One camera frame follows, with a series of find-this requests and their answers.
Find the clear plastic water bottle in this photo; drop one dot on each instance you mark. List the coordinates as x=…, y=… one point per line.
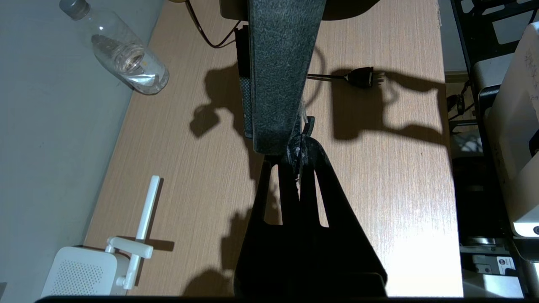
x=126, y=59

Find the white router with antennas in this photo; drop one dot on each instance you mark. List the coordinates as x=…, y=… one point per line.
x=80, y=271

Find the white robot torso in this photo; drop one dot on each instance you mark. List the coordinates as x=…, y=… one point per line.
x=513, y=126

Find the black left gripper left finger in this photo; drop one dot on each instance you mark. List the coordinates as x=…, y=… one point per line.
x=269, y=252

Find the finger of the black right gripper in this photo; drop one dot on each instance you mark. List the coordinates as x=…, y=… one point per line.
x=280, y=63
x=245, y=84

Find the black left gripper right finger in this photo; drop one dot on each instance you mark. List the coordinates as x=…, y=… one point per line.
x=337, y=252

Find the black metal frame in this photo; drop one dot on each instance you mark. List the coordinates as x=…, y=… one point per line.
x=484, y=25

